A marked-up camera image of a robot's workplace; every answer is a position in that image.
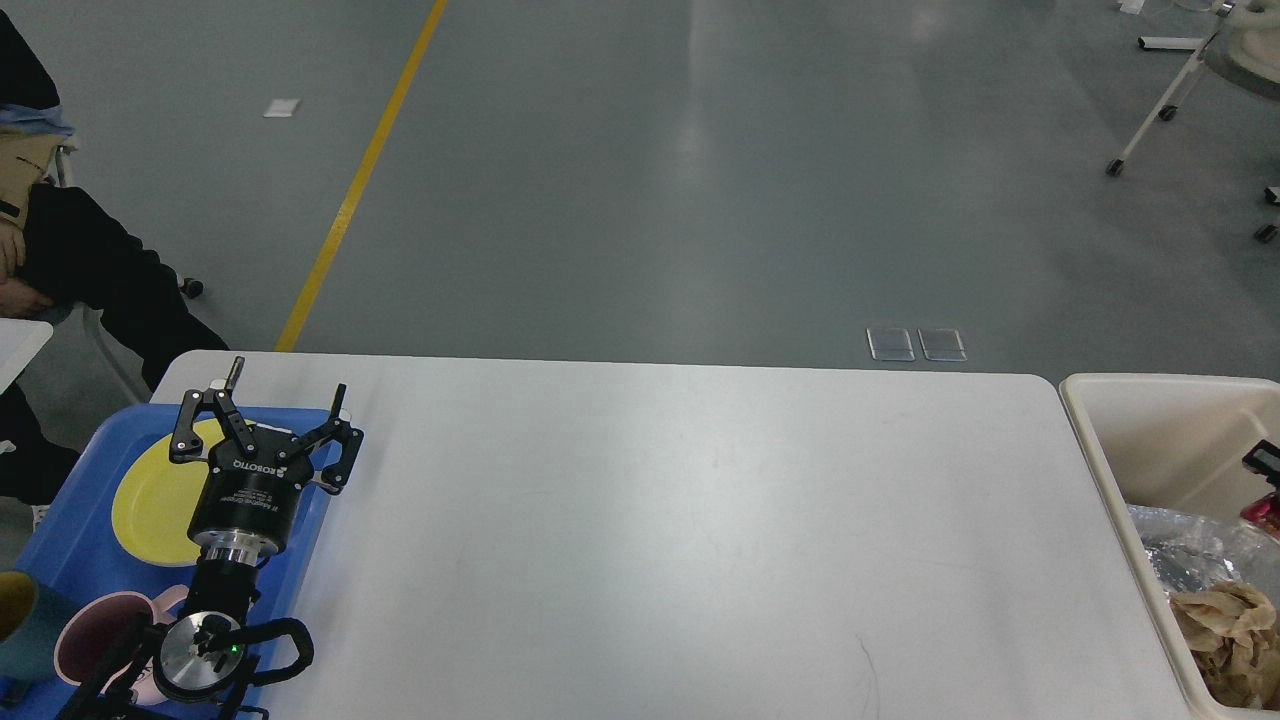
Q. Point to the left floor plate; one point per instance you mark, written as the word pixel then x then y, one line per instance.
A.
pixel 891 345

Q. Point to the white side table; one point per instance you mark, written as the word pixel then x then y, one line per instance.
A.
pixel 20 342

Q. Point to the foil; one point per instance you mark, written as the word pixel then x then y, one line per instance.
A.
pixel 1190 553

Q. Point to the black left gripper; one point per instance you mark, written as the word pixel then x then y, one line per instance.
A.
pixel 245 495

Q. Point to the blue plastic tray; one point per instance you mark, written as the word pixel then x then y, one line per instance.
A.
pixel 75 550

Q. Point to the beige plastic bin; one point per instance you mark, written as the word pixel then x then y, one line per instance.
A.
pixel 1173 442

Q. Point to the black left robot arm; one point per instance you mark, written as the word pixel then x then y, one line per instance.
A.
pixel 212 654

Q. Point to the brown paper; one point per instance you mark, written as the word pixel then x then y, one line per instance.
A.
pixel 1231 633

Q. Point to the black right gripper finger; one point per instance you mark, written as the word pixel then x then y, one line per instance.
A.
pixel 1264 459

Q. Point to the crushed red can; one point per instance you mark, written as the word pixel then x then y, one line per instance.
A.
pixel 1264 513

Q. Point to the teal cup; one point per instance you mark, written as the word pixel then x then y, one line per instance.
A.
pixel 32 617

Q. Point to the floor plate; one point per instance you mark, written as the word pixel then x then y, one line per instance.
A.
pixel 942 345
pixel 891 345

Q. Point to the pink HOME mug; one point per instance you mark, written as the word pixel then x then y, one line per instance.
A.
pixel 87 639

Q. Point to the person in black trousers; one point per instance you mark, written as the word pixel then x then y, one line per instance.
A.
pixel 60 247

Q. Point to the right floor plate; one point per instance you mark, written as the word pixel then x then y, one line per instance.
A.
pixel 942 345

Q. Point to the yellow plastic plate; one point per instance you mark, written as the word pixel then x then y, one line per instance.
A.
pixel 155 498

